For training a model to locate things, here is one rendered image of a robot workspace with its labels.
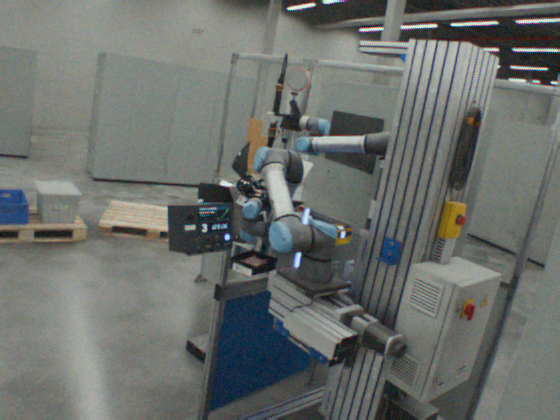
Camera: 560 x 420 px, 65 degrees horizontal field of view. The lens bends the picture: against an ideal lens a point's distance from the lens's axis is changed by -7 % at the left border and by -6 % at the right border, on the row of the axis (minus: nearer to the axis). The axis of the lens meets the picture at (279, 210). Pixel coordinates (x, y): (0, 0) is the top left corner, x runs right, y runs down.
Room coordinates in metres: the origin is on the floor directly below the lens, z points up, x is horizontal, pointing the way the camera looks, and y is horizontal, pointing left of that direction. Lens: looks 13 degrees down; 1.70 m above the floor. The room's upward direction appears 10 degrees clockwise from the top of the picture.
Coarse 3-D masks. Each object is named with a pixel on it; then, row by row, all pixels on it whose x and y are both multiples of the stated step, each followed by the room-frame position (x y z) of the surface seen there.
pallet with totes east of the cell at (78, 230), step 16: (32, 208) 4.74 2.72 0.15; (0, 224) 4.05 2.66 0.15; (32, 224) 4.24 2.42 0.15; (48, 224) 4.33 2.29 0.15; (64, 224) 4.43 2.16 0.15; (80, 224) 4.53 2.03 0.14; (0, 240) 3.97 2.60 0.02; (16, 240) 4.06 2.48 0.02; (32, 240) 4.14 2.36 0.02; (48, 240) 4.23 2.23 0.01; (64, 240) 4.33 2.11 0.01; (80, 240) 4.43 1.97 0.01
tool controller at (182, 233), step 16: (176, 208) 1.78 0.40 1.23; (192, 208) 1.79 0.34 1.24; (208, 208) 1.85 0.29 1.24; (224, 208) 1.91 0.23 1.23; (176, 224) 1.77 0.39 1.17; (192, 224) 1.78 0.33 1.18; (224, 224) 1.90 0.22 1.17; (176, 240) 1.76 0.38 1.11; (192, 240) 1.76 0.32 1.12; (224, 240) 1.89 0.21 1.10
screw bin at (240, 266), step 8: (240, 256) 2.40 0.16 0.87; (248, 256) 2.48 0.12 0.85; (256, 256) 2.49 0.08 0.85; (264, 256) 2.47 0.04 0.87; (232, 264) 2.32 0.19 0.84; (240, 264) 2.30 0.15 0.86; (248, 264) 2.27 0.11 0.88; (264, 264) 2.32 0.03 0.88; (272, 264) 2.40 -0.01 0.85; (240, 272) 2.29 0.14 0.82; (248, 272) 2.27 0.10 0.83; (256, 272) 2.26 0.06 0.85; (264, 272) 2.34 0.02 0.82
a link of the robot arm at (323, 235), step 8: (312, 224) 1.79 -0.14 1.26; (320, 224) 1.78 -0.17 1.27; (328, 224) 1.84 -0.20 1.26; (312, 232) 1.75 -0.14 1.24; (320, 232) 1.76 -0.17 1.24; (328, 232) 1.77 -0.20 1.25; (336, 232) 1.80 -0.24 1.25; (312, 240) 1.74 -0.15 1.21; (320, 240) 1.76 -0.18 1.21; (328, 240) 1.77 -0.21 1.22; (312, 248) 1.75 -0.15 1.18; (320, 248) 1.76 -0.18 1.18; (328, 248) 1.77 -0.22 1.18; (312, 256) 1.77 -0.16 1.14; (320, 256) 1.76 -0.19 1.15; (328, 256) 1.78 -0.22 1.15
